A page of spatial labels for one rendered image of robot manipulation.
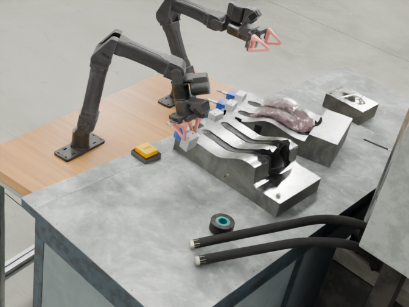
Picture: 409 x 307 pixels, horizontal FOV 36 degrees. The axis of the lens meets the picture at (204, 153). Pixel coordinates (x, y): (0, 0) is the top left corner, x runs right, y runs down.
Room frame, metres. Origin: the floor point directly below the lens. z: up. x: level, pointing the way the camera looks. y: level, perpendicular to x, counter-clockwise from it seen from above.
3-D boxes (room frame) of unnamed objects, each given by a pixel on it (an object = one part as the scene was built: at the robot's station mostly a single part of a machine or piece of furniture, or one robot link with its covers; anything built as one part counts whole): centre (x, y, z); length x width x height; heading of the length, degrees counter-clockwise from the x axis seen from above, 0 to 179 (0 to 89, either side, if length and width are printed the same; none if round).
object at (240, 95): (2.42, -0.06, 0.86); 0.13 x 0.05 x 0.05; 71
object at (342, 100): (2.61, -0.62, 0.84); 0.20 x 0.15 x 0.07; 54
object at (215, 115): (2.16, 0.03, 0.89); 0.13 x 0.05 x 0.05; 54
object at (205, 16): (2.39, 0.16, 1.17); 0.30 x 0.09 x 0.12; 62
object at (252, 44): (2.21, -0.12, 1.20); 0.09 x 0.07 x 0.07; 62
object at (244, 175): (1.95, -0.16, 0.87); 0.50 x 0.26 x 0.14; 54
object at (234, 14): (2.32, 0.01, 1.24); 0.12 x 0.09 x 0.12; 62
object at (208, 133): (1.97, -0.15, 0.92); 0.35 x 0.16 x 0.09; 54
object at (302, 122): (2.28, -0.29, 0.90); 0.26 x 0.18 x 0.08; 71
